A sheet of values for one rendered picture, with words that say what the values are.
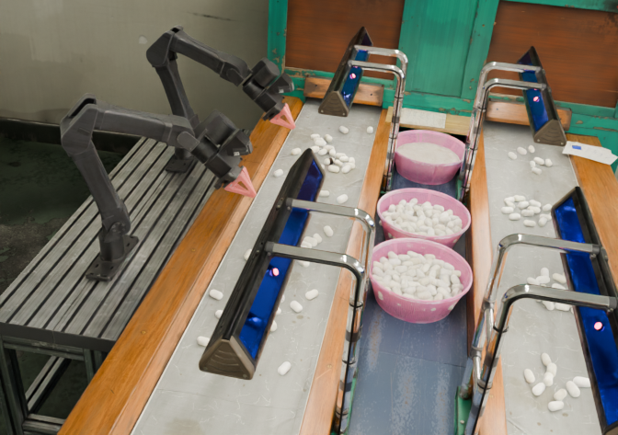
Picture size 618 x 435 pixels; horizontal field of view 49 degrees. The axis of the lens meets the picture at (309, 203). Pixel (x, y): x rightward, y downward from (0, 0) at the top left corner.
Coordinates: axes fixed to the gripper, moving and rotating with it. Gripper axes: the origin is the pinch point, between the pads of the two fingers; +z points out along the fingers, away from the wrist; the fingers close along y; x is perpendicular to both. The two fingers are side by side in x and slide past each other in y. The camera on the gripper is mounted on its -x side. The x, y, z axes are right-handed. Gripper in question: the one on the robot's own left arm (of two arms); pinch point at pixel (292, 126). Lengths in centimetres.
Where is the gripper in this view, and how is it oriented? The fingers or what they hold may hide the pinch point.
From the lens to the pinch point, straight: 216.4
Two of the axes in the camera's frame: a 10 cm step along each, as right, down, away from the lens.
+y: 1.9, -4.9, 8.5
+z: 7.1, 6.7, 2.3
